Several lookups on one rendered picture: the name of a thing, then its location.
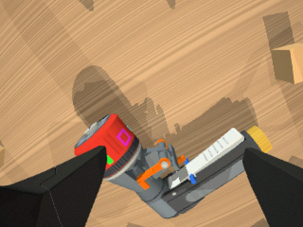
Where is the small tan cube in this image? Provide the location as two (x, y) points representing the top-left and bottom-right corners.
(0, 146), (5, 167)
(271, 44), (303, 84)

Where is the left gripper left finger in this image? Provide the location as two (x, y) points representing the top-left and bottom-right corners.
(0, 146), (107, 227)

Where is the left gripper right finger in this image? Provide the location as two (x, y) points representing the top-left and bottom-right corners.
(242, 148), (303, 227)

